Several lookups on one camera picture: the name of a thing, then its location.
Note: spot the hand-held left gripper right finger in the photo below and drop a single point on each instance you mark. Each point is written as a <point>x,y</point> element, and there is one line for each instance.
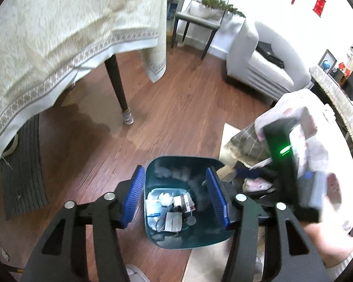
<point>217,199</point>

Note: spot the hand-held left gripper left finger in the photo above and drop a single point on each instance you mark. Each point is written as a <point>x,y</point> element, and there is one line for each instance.
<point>133,196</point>

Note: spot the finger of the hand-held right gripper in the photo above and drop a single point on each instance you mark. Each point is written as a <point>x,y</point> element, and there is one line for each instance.
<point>260,171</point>

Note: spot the blue white packet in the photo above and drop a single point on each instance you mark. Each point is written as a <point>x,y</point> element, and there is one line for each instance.
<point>154,207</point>

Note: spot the white wrapper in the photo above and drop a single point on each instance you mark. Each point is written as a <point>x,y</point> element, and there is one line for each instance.
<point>166,199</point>

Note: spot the white small carton pack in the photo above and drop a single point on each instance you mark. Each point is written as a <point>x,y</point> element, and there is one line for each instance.
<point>184,202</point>

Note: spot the dark teal trash bin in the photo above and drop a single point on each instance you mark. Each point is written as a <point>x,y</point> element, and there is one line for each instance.
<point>170,167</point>

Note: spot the person's right forearm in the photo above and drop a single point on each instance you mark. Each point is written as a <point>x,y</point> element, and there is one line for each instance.
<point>326,241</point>

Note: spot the grey plaid cloth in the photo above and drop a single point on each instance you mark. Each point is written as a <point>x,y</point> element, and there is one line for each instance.
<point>247,144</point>

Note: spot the pink printed table cloth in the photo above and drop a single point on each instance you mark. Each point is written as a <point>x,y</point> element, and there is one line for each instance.
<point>335,182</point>

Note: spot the white slipper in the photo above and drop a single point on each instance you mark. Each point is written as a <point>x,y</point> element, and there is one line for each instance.
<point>136,274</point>

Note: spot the dark wooden table leg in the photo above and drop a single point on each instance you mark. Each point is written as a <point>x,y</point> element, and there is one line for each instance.
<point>117,88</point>

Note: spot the dark ribbed floor mat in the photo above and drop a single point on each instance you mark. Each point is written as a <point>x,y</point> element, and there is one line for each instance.
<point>23,167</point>

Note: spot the black leather bag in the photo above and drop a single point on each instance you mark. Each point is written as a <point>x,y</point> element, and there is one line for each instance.
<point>269,54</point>

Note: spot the grey armchair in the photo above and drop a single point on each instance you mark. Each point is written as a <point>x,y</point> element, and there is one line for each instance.
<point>253,53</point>

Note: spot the small blue globe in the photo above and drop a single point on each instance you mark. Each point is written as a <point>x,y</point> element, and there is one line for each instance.
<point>326,64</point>

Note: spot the red gift box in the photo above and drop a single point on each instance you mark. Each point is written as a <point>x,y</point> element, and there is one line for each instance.
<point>344,70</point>

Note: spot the grey dining chair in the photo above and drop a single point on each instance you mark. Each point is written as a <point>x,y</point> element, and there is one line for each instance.
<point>194,19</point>

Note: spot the potted green plant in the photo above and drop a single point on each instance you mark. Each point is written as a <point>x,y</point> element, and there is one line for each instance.
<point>217,4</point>

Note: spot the red hanging scroll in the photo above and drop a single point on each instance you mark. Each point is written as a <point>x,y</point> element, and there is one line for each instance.
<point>320,6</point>

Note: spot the beige patterned tablecloth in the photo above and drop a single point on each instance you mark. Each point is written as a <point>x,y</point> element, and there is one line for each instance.
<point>47,35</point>

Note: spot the picture frame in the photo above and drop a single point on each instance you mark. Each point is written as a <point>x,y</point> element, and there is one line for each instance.
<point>331,55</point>

